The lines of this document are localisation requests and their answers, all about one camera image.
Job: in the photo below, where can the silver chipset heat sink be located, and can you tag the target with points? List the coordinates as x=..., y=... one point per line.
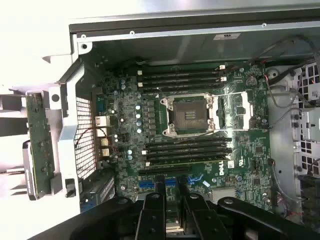
x=222, y=195

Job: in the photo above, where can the open black PC case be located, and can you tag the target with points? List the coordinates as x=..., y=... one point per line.
x=162, y=50

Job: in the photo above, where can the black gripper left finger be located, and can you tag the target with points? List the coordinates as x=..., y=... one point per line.
x=150, y=217

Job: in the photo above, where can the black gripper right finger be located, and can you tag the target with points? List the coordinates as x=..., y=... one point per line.
x=200, y=220

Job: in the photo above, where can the CPU socket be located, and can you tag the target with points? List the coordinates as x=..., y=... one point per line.
x=190, y=115

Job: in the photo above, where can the blue expansion slot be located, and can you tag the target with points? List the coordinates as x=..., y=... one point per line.
x=147, y=184

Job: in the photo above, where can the metal disk bay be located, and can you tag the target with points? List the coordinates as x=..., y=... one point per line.
x=307, y=150

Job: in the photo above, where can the long black expansion slot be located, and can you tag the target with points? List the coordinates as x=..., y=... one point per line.
x=162, y=171

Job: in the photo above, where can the metal socket cover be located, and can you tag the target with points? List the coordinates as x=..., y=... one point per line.
x=245, y=112

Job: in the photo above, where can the green motherboard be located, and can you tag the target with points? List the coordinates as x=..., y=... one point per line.
x=250, y=155

